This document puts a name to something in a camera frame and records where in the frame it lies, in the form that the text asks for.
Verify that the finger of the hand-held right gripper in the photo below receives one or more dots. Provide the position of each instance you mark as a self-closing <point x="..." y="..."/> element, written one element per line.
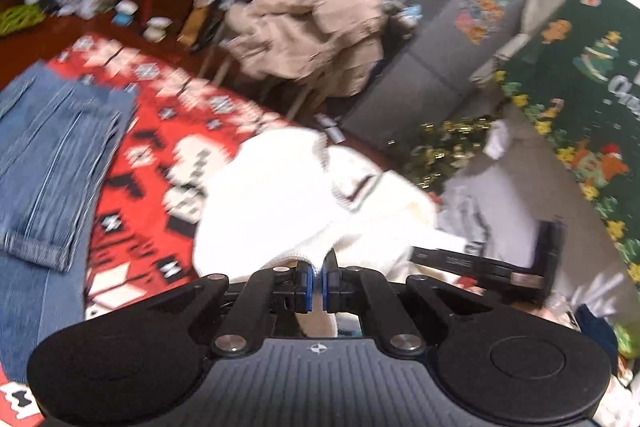
<point x="460" y="264"/>

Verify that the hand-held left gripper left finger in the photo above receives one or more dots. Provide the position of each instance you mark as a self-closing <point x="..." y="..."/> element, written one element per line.
<point x="306" y="287"/>

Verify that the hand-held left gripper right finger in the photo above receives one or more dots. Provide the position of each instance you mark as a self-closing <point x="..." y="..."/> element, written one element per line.
<point x="327" y="287"/>

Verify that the white knit vest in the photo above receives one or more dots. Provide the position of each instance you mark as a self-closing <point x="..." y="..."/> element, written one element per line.
<point x="280" y="207"/>

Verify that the grey sweater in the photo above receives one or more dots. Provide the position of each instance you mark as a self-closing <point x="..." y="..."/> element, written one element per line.
<point x="465" y="217"/>

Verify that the dark blue fluffy cloth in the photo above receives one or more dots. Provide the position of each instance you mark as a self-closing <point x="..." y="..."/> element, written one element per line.
<point x="597" y="332"/>

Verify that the small Christmas tree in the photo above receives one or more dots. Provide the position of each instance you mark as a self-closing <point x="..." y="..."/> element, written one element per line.
<point x="445" y="152"/>

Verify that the white hanging cloth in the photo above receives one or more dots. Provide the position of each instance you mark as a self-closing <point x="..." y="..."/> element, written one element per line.
<point x="496" y="141"/>

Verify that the chair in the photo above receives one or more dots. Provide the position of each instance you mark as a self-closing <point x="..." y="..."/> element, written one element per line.
<point x="300" y="97"/>

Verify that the red patterned blanket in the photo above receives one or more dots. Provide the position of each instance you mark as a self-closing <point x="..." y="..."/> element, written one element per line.
<point x="150" y="147"/>

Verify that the grey refrigerator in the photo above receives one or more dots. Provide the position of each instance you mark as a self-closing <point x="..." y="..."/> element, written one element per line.
<point x="425" y="57"/>

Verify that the beige jacket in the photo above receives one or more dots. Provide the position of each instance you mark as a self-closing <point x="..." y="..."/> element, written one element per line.
<point x="310" y="32"/>

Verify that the blue jeans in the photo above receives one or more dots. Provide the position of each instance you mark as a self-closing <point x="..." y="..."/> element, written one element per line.
<point x="45" y="157"/>

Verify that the blue white ceramic cup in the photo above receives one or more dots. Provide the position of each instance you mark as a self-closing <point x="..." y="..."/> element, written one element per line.
<point x="125" y="12"/>

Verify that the lime green plastic rack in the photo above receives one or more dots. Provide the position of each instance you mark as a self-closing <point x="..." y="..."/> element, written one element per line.
<point x="17" y="19"/>

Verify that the green Christmas wall cloth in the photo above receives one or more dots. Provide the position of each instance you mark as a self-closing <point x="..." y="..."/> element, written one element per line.
<point x="575" y="97"/>

